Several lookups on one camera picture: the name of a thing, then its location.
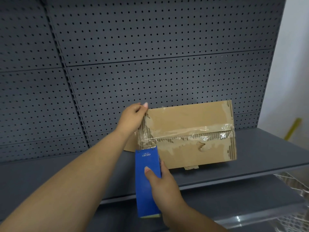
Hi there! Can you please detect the yellow stick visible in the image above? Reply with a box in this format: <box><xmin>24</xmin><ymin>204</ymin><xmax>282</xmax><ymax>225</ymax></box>
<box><xmin>284</xmin><ymin>118</ymin><xmax>302</xmax><ymax>141</ymax></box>

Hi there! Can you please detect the blue tape dispenser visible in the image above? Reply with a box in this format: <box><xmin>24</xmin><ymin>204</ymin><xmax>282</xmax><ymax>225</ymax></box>
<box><xmin>134</xmin><ymin>146</ymin><xmax>163</xmax><ymax>218</ymax></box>

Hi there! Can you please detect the person's left hand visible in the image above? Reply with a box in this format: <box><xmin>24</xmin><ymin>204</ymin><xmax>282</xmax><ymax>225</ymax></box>
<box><xmin>115</xmin><ymin>102</ymin><xmax>149</xmax><ymax>138</ymax></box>

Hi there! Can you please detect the brown cardboard box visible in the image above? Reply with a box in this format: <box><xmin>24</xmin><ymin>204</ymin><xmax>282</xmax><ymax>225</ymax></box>
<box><xmin>123</xmin><ymin>100</ymin><xmax>238</xmax><ymax>171</ymax></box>

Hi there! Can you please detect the person's left forearm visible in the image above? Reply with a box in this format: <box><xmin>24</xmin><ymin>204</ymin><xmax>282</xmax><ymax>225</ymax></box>
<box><xmin>0</xmin><ymin>129</ymin><xmax>136</xmax><ymax>232</ymax></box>

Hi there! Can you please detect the grey pegboard back panel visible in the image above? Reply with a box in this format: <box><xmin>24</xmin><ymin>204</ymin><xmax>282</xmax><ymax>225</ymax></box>
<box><xmin>40</xmin><ymin>0</ymin><xmax>286</xmax><ymax>148</ymax></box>
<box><xmin>0</xmin><ymin>0</ymin><xmax>90</xmax><ymax>165</ymax></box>

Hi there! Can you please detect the person's right hand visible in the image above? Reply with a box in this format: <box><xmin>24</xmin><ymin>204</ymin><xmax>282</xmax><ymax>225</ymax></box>
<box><xmin>144</xmin><ymin>159</ymin><xmax>191</xmax><ymax>217</ymax></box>

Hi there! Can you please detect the grey shelf with clear rail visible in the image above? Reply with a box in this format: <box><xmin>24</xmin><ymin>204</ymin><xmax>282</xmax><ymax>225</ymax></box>
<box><xmin>89</xmin><ymin>174</ymin><xmax>309</xmax><ymax>232</ymax></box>

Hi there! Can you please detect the grey metal shelf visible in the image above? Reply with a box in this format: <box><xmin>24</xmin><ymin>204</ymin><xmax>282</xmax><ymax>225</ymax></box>
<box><xmin>99</xmin><ymin>127</ymin><xmax>309</xmax><ymax>206</ymax></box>
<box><xmin>0</xmin><ymin>152</ymin><xmax>114</xmax><ymax>223</ymax></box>

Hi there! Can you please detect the white wire basket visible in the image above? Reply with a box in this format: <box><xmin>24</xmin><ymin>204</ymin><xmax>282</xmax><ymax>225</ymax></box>
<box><xmin>273</xmin><ymin>171</ymin><xmax>309</xmax><ymax>232</ymax></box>

